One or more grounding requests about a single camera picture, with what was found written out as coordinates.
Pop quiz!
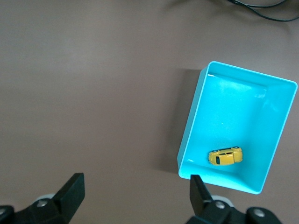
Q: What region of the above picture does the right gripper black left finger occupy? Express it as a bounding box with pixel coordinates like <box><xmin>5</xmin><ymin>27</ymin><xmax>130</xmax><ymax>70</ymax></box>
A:
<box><xmin>0</xmin><ymin>173</ymin><xmax>85</xmax><ymax>224</ymax></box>

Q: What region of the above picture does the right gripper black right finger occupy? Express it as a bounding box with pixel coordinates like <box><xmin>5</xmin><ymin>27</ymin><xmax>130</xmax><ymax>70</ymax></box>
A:
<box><xmin>186</xmin><ymin>174</ymin><xmax>282</xmax><ymax>224</ymax></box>

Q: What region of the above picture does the yellow toy beetle car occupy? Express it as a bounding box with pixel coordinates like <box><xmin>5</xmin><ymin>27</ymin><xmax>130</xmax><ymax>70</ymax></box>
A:
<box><xmin>207</xmin><ymin>146</ymin><xmax>243</xmax><ymax>166</ymax></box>

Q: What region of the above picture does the teal plastic bin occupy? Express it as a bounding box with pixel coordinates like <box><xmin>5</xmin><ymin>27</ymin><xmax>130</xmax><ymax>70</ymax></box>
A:
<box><xmin>177</xmin><ymin>61</ymin><xmax>299</xmax><ymax>196</ymax></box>

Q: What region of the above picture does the brown table cloth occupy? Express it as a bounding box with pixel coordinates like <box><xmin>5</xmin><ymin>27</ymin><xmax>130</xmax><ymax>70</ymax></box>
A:
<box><xmin>0</xmin><ymin>0</ymin><xmax>299</xmax><ymax>224</ymax></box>

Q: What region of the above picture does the long black cable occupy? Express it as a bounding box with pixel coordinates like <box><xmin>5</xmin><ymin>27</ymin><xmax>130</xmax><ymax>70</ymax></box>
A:
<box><xmin>226</xmin><ymin>0</ymin><xmax>299</xmax><ymax>22</ymax></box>
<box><xmin>235</xmin><ymin>0</ymin><xmax>287</xmax><ymax>8</ymax></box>

